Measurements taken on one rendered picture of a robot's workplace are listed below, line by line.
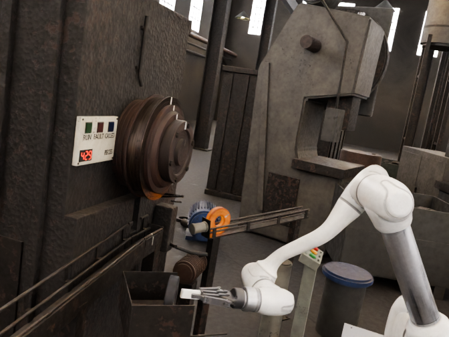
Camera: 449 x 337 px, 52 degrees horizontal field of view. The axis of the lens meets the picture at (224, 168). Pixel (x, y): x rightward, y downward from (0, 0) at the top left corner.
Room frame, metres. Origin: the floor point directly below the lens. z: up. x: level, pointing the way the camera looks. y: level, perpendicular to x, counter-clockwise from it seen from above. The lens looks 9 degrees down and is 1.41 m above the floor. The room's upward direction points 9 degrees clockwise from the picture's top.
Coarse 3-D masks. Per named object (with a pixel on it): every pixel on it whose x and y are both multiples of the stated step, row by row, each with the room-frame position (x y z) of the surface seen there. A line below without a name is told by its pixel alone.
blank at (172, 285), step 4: (172, 276) 1.53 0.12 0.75; (176, 276) 1.54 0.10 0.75; (168, 280) 1.50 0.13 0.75; (172, 280) 1.50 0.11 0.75; (176, 280) 1.51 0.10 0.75; (168, 284) 1.49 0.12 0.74; (172, 284) 1.49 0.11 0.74; (176, 284) 1.49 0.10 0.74; (168, 288) 1.47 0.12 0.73; (172, 288) 1.48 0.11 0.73; (176, 288) 1.50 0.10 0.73; (168, 292) 1.47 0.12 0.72; (172, 292) 1.47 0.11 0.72; (176, 292) 1.56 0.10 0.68; (168, 296) 1.46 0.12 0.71; (172, 296) 1.46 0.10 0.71; (176, 296) 1.58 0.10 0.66; (164, 300) 1.45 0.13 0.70; (168, 300) 1.45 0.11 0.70; (172, 300) 1.45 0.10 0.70; (164, 304) 1.45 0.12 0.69; (168, 304) 1.45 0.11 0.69; (172, 304) 1.45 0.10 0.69
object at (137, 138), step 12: (168, 96) 2.05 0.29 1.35; (144, 108) 1.94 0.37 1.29; (156, 108) 1.93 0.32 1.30; (180, 108) 2.19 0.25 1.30; (144, 120) 1.89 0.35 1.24; (132, 132) 1.88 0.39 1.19; (144, 132) 1.86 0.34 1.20; (132, 144) 1.86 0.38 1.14; (144, 144) 1.87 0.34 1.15; (132, 156) 1.86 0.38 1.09; (132, 168) 1.87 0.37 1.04; (132, 180) 1.90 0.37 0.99; (144, 180) 1.91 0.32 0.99; (144, 192) 1.93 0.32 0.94
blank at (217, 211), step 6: (210, 210) 2.49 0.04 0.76; (216, 210) 2.47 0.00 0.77; (222, 210) 2.50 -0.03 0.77; (210, 216) 2.45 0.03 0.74; (216, 216) 2.48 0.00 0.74; (222, 216) 2.51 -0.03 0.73; (228, 216) 2.53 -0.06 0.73; (222, 222) 2.52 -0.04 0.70; (228, 222) 2.53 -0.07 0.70; (222, 228) 2.51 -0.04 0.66; (216, 234) 2.49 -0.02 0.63
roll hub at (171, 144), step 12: (180, 120) 2.04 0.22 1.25; (168, 132) 1.95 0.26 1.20; (180, 132) 2.03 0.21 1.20; (192, 132) 2.15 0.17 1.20; (168, 144) 1.92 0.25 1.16; (180, 144) 2.00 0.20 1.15; (168, 156) 1.91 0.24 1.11; (180, 156) 2.02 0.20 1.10; (168, 168) 1.92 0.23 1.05; (180, 168) 2.09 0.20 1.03; (168, 180) 1.98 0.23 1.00; (180, 180) 2.08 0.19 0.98
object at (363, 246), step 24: (336, 192) 4.25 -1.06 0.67; (360, 216) 3.69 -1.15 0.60; (432, 216) 3.69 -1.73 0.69; (336, 240) 3.91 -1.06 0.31; (360, 240) 3.69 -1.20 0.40; (432, 240) 3.69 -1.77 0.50; (360, 264) 3.69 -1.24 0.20; (384, 264) 3.69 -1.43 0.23; (432, 264) 3.69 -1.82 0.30; (432, 288) 3.73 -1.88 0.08
